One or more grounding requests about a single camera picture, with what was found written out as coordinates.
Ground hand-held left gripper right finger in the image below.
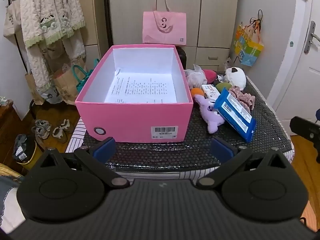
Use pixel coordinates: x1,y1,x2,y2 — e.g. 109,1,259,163
195,136,288,190

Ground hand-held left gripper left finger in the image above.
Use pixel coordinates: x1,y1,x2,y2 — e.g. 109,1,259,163
37,137,130,189

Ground purple plush toy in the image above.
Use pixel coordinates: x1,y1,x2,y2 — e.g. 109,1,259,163
194,94,226,133

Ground pink cardboard box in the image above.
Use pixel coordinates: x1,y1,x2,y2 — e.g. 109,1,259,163
75,44,194,143

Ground blue wet wipes packet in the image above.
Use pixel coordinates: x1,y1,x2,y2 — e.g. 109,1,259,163
214,87,257,143

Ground pink knitted scrunchie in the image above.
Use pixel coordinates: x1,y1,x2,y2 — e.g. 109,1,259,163
229,85,256,110

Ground olive green makeup sponge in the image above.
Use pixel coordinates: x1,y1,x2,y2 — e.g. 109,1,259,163
215,81,232,93

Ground white brown plush toy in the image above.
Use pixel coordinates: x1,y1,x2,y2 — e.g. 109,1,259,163
224,66,247,91

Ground white door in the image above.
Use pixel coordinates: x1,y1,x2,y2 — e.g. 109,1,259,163
266,0,320,120

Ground small white tissue packet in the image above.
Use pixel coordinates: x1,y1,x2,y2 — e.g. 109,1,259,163
201,84,222,99

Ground grey sneaker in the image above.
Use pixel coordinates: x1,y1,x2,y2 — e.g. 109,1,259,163
32,119,52,140

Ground teal shopping bag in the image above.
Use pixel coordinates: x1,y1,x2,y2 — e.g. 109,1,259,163
72,59,100,93

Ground brown paper bag pink contents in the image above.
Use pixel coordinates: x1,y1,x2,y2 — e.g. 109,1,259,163
52,64,87,104

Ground white plastic bag green print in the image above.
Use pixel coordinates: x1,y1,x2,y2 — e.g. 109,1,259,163
41,86,63,104

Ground red plush toy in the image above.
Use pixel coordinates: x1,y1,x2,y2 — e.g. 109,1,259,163
202,69,218,83

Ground clear plastic bag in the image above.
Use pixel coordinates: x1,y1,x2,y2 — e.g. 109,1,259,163
184,64,208,85

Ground plain brown paper bag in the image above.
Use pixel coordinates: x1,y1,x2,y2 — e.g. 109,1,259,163
24,71,45,105

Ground woven straw mat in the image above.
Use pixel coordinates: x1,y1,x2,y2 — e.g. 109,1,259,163
0,164,23,178

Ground wooden cabinet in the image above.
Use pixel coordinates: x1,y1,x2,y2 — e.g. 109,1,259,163
0,99,23,140

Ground black suitcase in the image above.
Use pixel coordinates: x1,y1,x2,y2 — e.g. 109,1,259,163
175,45,187,70

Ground colourful paper gift bag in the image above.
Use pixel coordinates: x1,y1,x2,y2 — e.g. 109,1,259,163
234,9,265,67

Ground grey white cloth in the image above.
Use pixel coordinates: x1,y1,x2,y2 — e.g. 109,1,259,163
0,175,27,233

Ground beige wardrobe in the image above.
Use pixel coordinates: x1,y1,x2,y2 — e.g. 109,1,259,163
85,0,240,73

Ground pink tote bag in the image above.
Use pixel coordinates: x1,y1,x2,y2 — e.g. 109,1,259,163
142,0,187,46

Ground cream fleece pajamas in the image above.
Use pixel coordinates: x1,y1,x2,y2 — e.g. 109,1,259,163
20,0,87,94

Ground beige canvas tote bag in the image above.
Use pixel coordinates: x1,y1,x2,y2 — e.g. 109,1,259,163
3,0,24,38

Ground silver door handle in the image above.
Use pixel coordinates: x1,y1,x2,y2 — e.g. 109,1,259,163
304,21,320,54

